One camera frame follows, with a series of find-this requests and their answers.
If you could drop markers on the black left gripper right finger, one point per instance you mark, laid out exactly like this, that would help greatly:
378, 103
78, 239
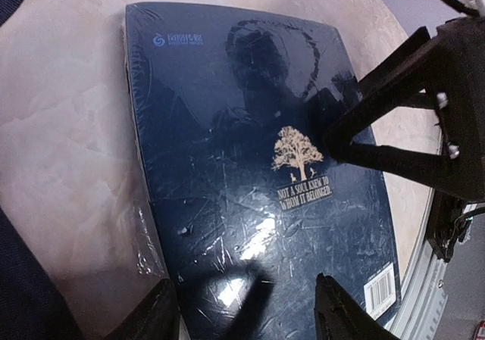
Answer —
338, 316

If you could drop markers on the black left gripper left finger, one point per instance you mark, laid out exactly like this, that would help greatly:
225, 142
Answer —
156, 317

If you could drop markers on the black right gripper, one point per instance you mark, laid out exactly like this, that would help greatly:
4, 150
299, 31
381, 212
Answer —
445, 73

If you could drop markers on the navy blue student backpack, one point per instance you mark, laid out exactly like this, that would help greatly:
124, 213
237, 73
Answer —
31, 305

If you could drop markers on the dark blue notebook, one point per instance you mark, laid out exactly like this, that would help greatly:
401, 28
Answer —
230, 107

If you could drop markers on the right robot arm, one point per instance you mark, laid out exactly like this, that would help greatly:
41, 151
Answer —
450, 216

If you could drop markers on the aluminium front rail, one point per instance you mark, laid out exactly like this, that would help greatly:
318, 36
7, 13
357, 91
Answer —
442, 300

